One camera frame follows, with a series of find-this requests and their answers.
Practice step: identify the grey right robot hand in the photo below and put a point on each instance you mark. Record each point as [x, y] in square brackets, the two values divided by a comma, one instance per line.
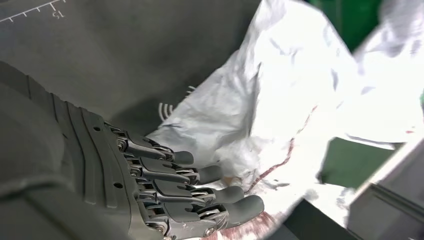
[99, 172]

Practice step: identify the white plastic mailer bag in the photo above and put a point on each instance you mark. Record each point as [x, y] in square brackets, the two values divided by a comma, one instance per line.
[397, 82]

